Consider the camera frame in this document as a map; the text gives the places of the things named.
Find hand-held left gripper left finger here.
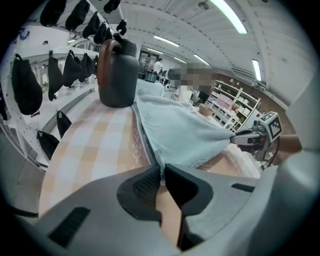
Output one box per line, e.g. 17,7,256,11
32,163,176,256

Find white metal shelf rack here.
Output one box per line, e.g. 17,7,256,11
0,0,126,173

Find row of black bags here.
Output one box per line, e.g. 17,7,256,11
11,0,128,161

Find wooden bowl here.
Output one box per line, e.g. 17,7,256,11
198,104,213,117

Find table with light blue cloth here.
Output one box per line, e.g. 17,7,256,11
136,78,166,97

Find white shelving unit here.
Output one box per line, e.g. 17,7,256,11
212,79,262,132

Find light blue towel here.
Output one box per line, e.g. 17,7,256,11
133,87,237,171

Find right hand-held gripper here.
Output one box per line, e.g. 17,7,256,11
231,112,283,161

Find pink box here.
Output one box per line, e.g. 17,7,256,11
216,96,237,111

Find dark jug with brown handle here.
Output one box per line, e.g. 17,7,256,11
96,33,140,109

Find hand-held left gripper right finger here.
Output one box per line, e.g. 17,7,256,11
164,163,283,251

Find long ceiling light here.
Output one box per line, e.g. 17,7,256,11
209,0,248,35

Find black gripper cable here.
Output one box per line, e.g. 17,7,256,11
264,136,281,166

